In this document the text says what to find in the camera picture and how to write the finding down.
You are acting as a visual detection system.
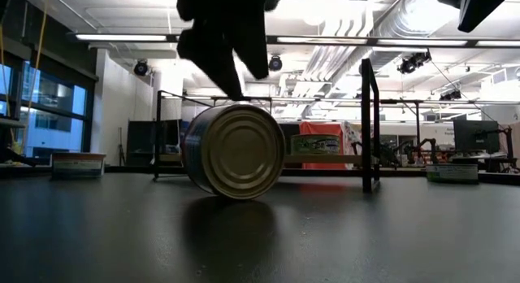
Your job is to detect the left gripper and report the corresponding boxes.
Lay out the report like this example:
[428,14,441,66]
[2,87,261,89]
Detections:
[176,0,288,101]

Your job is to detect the black ceiling spotlight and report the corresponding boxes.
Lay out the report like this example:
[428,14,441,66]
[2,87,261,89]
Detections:
[267,54,284,72]
[132,59,150,77]

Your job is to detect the silver ventilation duct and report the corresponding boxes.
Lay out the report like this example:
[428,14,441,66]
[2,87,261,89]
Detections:
[367,0,460,72]

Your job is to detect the yellow cable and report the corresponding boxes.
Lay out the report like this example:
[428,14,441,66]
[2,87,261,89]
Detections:
[19,0,50,154]

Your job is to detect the black background monitor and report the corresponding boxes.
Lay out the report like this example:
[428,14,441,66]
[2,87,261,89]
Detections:
[453,120,501,155]

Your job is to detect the wooden cutting board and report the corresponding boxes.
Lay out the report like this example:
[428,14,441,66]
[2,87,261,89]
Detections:
[153,58,382,194]

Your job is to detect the black table mat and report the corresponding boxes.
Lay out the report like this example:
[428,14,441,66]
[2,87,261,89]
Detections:
[0,172,520,283]

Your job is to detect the black cabinet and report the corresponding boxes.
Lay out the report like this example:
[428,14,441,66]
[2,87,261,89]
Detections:
[126,119,183,167]

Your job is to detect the large window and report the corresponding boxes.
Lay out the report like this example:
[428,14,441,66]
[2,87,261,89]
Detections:
[0,59,89,158]

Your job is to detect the thin black tripod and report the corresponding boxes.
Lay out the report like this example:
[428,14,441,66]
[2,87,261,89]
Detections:
[116,126,127,167]

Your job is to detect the black table frame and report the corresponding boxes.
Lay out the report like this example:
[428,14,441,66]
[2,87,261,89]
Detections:
[0,163,520,185]

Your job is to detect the black ceiling track light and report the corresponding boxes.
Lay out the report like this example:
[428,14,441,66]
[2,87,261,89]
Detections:
[438,89,463,102]
[396,50,432,76]

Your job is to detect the blue label can gold lid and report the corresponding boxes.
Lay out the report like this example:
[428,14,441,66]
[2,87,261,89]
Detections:
[181,103,287,201]

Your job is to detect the red label can silver lid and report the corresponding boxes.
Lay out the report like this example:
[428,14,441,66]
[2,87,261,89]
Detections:
[50,151,107,180]

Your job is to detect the flat container right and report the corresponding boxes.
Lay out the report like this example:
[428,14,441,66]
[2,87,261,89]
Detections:
[425,163,480,184]

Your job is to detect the white light strip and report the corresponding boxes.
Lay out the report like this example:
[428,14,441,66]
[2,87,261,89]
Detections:
[75,33,168,42]
[376,38,469,47]
[275,36,369,46]
[474,39,520,48]

